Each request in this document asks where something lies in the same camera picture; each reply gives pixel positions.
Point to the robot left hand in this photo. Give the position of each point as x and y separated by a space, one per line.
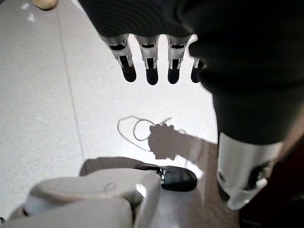
237 47

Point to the dark robot foot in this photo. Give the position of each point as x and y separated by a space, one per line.
179 178

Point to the dark wooden furniture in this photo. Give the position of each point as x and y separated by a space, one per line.
280 190

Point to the beige object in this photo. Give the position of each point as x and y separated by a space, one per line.
46 4

